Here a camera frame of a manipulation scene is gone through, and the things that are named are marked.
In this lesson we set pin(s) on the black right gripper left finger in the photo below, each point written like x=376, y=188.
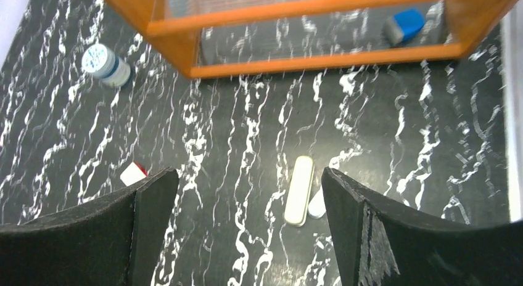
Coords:
x=114, y=239

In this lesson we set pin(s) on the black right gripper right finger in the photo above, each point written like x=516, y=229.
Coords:
x=379, y=241

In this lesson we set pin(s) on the orange wooden shelf rack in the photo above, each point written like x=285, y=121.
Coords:
x=215, y=38

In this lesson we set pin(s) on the blue white round jar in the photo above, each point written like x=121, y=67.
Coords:
x=102, y=63

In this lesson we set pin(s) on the blue grey stapler remover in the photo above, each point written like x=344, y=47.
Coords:
x=403, y=26

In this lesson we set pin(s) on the white metal stapler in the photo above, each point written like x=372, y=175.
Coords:
x=295, y=211

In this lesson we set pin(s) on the red white staple box sleeve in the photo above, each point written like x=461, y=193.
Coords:
x=132, y=174

